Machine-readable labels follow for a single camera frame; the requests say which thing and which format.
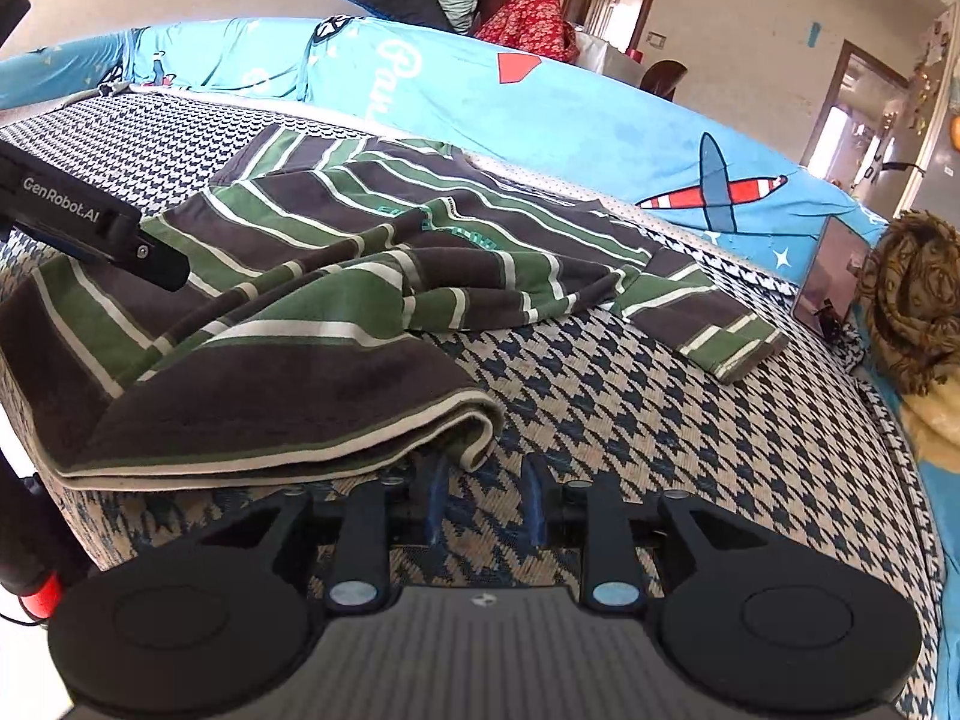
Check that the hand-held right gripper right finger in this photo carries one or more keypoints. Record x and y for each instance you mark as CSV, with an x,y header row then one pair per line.
x,y
534,504

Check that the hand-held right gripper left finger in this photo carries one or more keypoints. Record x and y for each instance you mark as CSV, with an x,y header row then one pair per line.
x,y
436,504

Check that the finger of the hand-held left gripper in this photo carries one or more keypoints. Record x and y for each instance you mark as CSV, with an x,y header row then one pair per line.
x,y
161,259

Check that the green brown striped shirt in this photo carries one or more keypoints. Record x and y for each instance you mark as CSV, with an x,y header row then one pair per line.
x,y
337,255

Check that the blue white houndstooth mat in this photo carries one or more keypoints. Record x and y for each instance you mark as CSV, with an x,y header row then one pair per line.
x,y
712,450

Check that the blue printed sofa cover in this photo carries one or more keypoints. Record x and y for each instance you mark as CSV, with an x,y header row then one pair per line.
x,y
585,120

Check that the yellow blanket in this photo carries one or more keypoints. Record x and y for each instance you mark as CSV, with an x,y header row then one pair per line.
x,y
934,420

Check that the brown patterned scarf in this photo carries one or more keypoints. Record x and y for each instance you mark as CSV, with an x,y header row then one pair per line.
x,y
911,300

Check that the red floral cloth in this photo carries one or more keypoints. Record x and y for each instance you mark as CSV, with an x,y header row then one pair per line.
x,y
532,19

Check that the white tablecloth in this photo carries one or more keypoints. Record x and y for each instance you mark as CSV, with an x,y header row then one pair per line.
x,y
607,60

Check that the grey refrigerator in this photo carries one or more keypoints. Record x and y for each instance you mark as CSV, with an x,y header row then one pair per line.
x,y
926,127

